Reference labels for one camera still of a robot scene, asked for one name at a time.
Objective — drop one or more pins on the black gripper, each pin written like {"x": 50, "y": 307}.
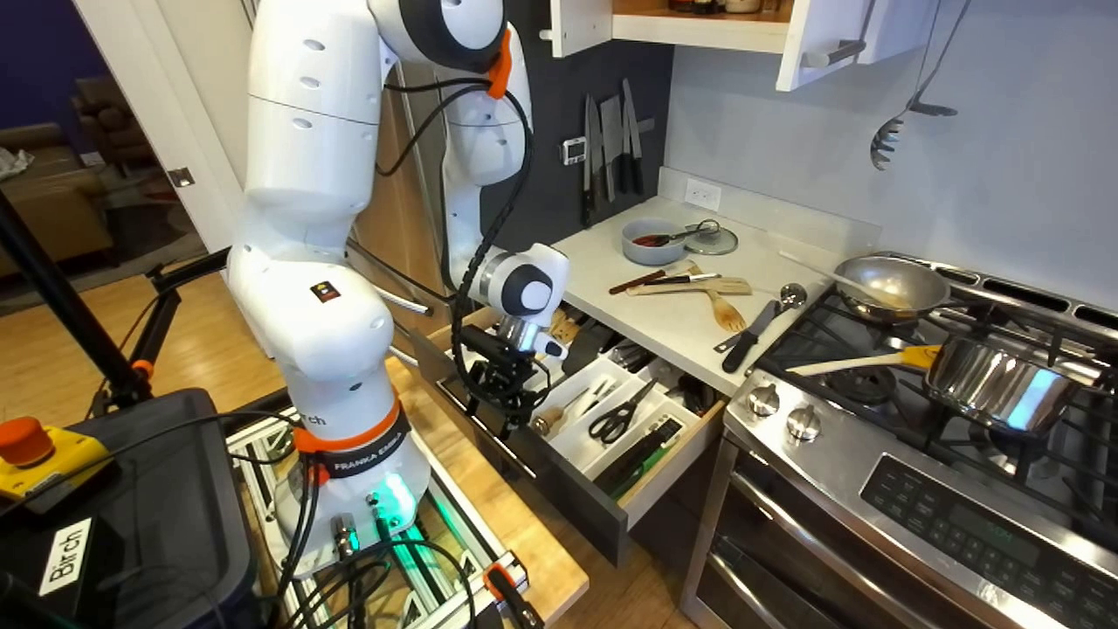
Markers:
{"x": 501, "y": 375}

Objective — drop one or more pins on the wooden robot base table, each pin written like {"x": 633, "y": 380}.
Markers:
{"x": 545, "y": 576}

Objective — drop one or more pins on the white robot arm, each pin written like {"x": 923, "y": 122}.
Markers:
{"x": 317, "y": 80}

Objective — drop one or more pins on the open wooden kitchen drawer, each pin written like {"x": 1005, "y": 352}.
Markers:
{"x": 606, "y": 522}

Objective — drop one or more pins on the white cutlery organizer tray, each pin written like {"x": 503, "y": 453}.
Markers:
{"x": 601, "y": 409}

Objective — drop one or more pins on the black kitchen scissors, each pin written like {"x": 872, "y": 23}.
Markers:
{"x": 613, "y": 425}

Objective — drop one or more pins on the dark green sheathed knife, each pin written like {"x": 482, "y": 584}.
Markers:
{"x": 628, "y": 471}

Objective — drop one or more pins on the grey bowl with utensils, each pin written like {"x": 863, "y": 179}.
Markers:
{"x": 652, "y": 243}

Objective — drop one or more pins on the wooden spoon on counter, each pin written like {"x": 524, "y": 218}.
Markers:
{"x": 716, "y": 296}

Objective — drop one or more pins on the stainless steel gas stove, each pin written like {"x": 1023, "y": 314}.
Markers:
{"x": 853, "y": 502}

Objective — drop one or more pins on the black tripod stand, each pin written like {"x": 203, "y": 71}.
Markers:
{"x": 122, "y": 375}

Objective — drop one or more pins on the black equipment case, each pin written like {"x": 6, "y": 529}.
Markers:
{"x": 153, "y": 543}

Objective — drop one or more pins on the small steel frying pan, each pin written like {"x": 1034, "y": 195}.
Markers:
{"x": 890, "y": 287}

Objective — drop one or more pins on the white upper cabinet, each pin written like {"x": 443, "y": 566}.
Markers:
{"x": 813, "y": 40}

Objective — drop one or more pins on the yellow emergency stop box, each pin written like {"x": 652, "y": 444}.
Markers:
{"x": 41, "y": 458}

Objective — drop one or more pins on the black handled knife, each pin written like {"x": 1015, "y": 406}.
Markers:
{"x": 683, "y": 279}

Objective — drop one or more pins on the white wall outlet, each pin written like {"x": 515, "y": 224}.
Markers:
{"x": 702, "y": 195}

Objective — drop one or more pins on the steel saucepan yellow handle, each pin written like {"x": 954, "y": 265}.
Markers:
{"x": 1005, "y": 390}

